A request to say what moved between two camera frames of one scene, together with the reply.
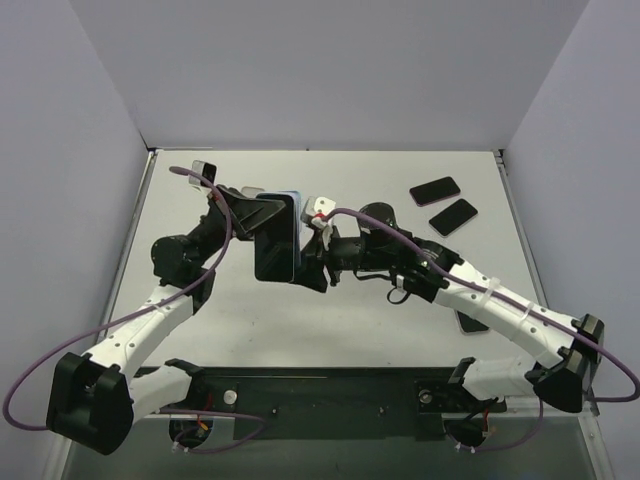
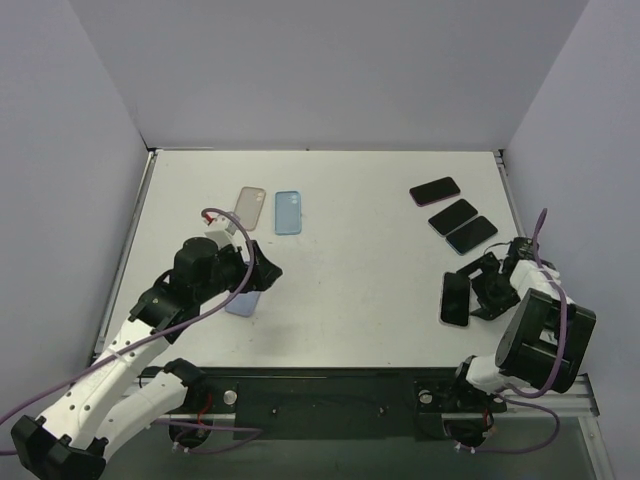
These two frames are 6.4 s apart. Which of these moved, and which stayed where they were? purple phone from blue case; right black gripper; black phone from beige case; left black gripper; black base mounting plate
Moved: left black gripper; right black gripper
Stayed: purple phone from blue case; black phone from beige case; black base mounting plate
